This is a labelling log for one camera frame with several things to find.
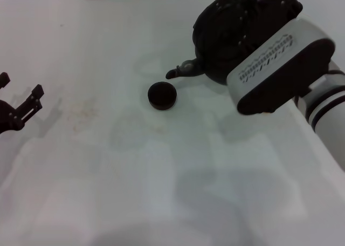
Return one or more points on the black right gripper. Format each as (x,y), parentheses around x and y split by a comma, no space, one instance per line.
(272,16)

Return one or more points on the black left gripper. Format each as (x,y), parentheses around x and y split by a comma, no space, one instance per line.
(6,119)

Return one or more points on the black round teapot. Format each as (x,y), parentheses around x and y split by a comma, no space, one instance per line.
(215,46)

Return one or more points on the black teacup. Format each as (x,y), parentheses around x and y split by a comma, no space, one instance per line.
(162,96)

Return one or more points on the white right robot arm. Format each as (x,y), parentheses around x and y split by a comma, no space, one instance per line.
(331,113)

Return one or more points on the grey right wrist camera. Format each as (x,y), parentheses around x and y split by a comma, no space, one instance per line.
(277,68)

